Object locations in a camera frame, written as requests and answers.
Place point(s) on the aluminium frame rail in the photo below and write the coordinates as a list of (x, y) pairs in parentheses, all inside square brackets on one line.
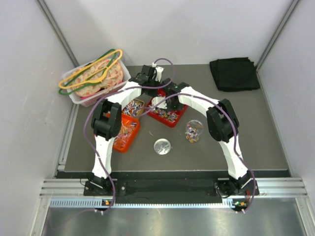
[(283, 187)]

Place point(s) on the silver round jar lid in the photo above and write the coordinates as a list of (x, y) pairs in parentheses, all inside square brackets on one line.
[(162, 146)]

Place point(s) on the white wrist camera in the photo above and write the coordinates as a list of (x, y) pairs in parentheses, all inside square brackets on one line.
[(159, 102), (158, 72)]

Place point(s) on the floral patterned cloth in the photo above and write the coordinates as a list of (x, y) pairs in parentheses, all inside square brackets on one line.
[(113, 77)]

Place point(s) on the red candy tray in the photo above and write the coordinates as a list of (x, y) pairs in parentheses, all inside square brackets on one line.
[(180, 113)]

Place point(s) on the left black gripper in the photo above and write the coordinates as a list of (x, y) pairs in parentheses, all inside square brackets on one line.
[(153, 94)]

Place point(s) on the clear glass jar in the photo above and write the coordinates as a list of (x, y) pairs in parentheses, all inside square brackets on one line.
[(194, 129)]

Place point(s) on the orange candy tray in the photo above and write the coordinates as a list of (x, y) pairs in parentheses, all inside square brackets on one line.
[(129, 129)]

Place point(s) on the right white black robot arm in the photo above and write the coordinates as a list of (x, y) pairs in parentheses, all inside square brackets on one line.
[(223, 127)]

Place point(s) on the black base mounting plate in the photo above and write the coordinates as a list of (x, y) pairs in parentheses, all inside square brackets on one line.
[(161, 190)]

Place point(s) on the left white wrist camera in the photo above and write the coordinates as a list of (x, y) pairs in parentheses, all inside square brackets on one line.
[(158, 72)]

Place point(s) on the green clothes hanger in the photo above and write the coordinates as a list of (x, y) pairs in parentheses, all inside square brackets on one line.
[(114, 55)]

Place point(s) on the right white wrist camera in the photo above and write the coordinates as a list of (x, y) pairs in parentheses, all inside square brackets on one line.
[(159, 102)]

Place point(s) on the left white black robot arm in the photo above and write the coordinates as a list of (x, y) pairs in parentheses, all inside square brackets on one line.
[(106, 116)]

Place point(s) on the gold tin candy box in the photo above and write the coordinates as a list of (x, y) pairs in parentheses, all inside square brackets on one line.
[(134, 108)]

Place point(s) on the pile of wrapped candies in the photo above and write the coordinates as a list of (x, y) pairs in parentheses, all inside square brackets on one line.
[(164, 115)]

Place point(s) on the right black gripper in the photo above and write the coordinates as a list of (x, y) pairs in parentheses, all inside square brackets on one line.
[(180, 105)]

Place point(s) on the white plastic basket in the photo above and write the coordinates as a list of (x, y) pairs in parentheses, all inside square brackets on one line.
[(88, 101)]

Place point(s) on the black folded cloth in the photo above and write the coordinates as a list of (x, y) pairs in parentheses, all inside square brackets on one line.
[(234, 74)]

